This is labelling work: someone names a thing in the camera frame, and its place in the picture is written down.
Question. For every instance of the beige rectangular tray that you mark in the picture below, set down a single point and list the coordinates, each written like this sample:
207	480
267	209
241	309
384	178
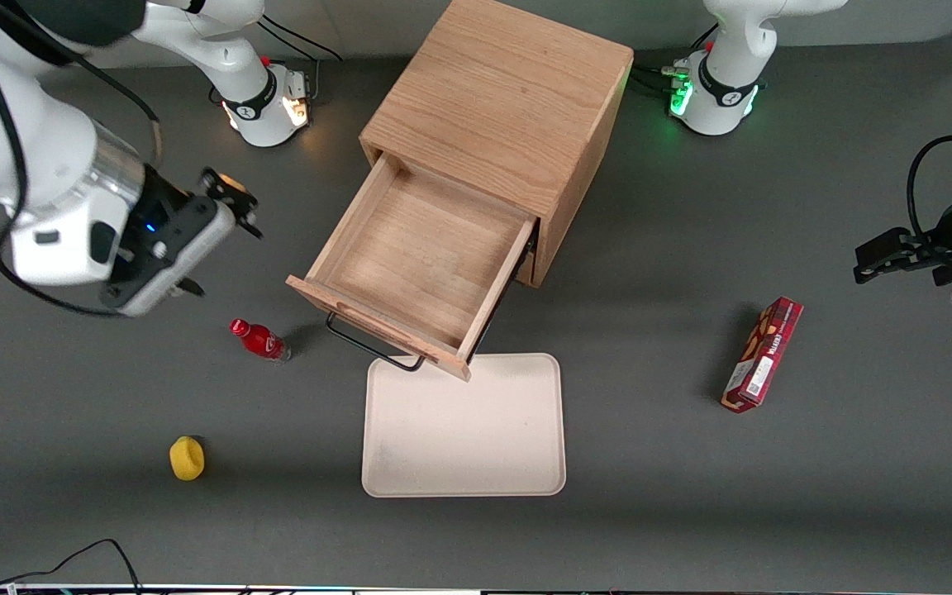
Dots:
459	438

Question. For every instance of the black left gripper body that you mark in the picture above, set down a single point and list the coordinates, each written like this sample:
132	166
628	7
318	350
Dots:
941	245

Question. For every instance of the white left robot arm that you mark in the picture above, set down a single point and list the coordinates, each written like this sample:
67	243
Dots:
724	91

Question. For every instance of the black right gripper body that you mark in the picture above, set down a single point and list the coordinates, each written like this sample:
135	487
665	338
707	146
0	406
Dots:
168	198

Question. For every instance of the small red bottle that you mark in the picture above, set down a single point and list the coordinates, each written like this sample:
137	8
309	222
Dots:
261	340

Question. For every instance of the red snack box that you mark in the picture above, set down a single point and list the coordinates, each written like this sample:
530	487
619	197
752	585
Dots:
761	355

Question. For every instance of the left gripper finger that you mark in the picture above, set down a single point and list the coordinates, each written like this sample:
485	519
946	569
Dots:
885	245
871	273

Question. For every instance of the wooden drawer cabinet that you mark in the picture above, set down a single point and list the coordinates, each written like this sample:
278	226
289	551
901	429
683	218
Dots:
509	83

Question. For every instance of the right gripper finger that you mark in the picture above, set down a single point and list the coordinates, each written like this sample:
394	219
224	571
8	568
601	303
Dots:
189	286
232	194

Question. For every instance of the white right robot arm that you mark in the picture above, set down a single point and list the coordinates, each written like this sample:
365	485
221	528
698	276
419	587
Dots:
30	140

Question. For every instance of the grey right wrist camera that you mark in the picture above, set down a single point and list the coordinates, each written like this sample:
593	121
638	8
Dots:
183	256

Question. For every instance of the yellow sponge-like object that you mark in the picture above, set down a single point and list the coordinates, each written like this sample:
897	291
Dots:
187	459

